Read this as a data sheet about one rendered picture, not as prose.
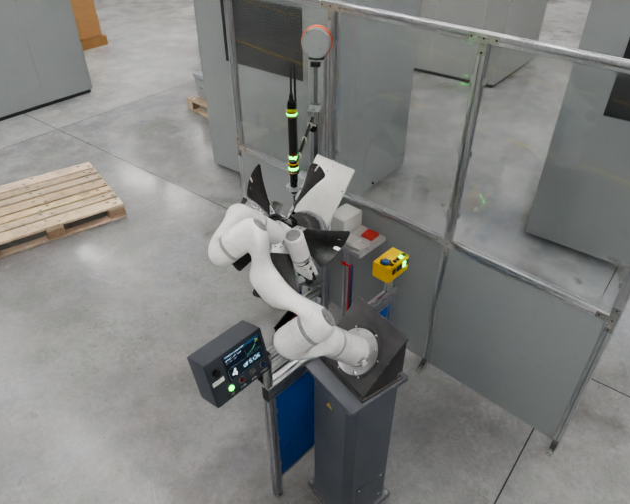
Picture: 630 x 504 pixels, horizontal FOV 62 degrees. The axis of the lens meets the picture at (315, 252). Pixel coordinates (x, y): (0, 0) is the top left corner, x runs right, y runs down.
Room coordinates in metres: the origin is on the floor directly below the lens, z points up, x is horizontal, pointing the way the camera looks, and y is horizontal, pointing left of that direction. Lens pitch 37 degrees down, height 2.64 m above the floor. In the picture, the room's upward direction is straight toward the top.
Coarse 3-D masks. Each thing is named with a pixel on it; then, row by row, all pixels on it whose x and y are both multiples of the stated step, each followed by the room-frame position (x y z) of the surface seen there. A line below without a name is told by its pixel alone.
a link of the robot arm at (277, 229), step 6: (270, 222) 1.67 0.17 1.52; (276, 222) 1.72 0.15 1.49; (282, 222) 1.84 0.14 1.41; (270, 228) 1.65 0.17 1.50; (276, 228) 1.68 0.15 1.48; (282, 228) 1.71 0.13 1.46; (288, 228) 1.84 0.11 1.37; (270, 234) 1.65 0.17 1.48; (276, 234) 1.67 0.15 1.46; (282, 234) 1.69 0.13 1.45; (270, 240) 1.66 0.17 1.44; (276, 240) 1.67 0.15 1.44; (282, 240) 1.69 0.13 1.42
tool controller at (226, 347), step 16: (224, 336) 1.35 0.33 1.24; (240, 336) 1.33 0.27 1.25; (256, 336) 1.35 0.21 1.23; (208, 352) 1.26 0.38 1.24; (224, 352) 1.25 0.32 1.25; (240, 352) 1.29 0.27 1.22; (256, 352) 1.32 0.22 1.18; (192, 368) 1.24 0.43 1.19; (208, 368) 1.19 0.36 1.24; (224, 368) 1.23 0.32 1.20; (240, 368) 1.26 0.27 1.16; (256, 368) 1.30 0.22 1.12; (208, 384) 1.17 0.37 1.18; (224, 384) 1.20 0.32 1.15; (240, 384) 1.24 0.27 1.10; (208, 400) 1.19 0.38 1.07; (224, 400) 1.18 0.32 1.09
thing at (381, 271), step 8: (392, 248) 2.10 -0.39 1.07; (384, 256) 2.04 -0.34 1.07; (392, 256) 2.04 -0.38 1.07; (408, 256) 2.04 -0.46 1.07; (376, 264) 1.99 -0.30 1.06; (384, 264) 1.97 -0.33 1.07; (376, 272) 1.98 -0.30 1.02; (384, 272) 1.95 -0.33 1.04; (400, 272) 2.00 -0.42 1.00; (384, 280) 1.95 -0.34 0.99
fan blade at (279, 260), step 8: (272, 256) 2.00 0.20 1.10; (280, 256) 2.01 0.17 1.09; (288, 256) 2.02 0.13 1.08; (280, 264) 1.98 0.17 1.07; (288, 264) 1.99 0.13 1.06; (280, 272) 1.95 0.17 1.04; (288, 272) 1.96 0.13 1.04; (288, 280) 1.93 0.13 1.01; (296, 288) 1.90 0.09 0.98; (256, 296) 1.87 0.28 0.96
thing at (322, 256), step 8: (304, 232) 2.05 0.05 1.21; (312, 232) 2.04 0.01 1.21; (320, 232) 2.04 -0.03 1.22; (328, 232) 2.03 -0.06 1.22; (336, 232) 2.02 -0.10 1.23; (344, 232) 2.01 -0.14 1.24; (312, 240) 1.98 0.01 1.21; (320, 240) 1.97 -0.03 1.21; (328, 240) 1.97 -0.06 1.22; (344, 240) 1.95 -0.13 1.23; (312, 248) 1.93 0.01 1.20; (320, 248) 1.92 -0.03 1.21; (328, 248) 1.92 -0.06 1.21; (312, 256) 1.89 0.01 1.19; (320, 256) 1.88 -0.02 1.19; (328, 256) 1.88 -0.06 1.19; (320, 264) 1.85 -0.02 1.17
